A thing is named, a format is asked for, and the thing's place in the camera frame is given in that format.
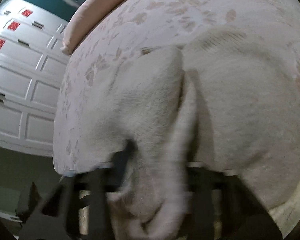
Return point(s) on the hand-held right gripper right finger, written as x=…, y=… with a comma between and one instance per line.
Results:
x=207, y=192

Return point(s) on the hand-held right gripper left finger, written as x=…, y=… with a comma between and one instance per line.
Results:
x=120, y=166

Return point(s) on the white knit sweater black hearts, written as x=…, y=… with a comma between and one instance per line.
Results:
x=227, y=105

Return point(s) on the white fluffy rug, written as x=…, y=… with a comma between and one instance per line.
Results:
x=290, y=210

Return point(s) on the white wardrobe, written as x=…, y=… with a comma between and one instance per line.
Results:
x=20, y=80

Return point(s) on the pink duvet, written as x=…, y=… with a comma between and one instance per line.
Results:
x=80, y=30

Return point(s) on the bed with floral cover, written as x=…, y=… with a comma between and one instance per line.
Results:
x=165, y=17

